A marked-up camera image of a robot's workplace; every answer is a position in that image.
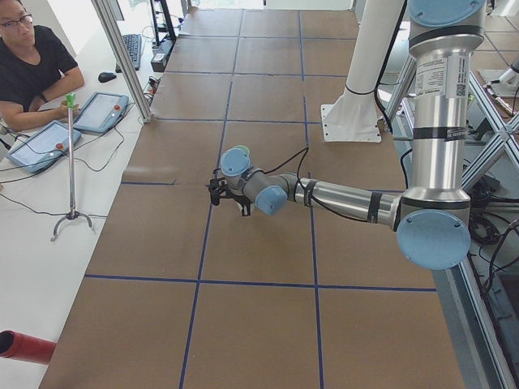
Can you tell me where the near blue teach pendant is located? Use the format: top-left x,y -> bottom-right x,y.
6,121 -> 69,173

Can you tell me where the green cup near pedestal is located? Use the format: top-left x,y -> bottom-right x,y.
236,145 -> 250,156

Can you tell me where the black keyboard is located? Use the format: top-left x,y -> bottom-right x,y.
122,33 -> 142,71

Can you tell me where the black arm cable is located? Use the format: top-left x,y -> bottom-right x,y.
259,146 -> 313,203

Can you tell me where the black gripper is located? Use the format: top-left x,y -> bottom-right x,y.
236,198 -> 255,216

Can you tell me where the red cylinder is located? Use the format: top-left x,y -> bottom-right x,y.
1,330 -> 56,365

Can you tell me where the black computer mouse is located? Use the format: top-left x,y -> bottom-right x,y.
97,71 -> 117,83

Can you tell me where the blue teach pendant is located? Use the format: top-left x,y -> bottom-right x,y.
6,121 -> 69,173
74,92 -> 129,134

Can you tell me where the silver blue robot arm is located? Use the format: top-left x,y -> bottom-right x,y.
208,1 -> 486,270

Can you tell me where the person in black shirt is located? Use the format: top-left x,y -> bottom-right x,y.
1,1 -> 84,131

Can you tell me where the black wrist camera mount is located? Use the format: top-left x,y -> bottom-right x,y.
208,176 -> 242,206

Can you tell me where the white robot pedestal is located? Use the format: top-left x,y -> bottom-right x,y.
321,0 -> 406,143

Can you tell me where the far blue teach pendant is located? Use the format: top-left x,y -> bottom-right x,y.
74,92 -> 129,134

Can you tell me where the aluminium frame post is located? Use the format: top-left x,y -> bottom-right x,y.
91,0 -> 152,123

